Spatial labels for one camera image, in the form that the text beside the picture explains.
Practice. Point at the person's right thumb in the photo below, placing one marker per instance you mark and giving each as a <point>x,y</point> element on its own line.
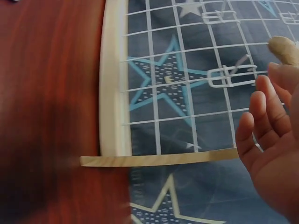
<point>283,50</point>

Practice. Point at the person's right hand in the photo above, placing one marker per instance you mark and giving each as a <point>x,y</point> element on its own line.
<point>278,151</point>

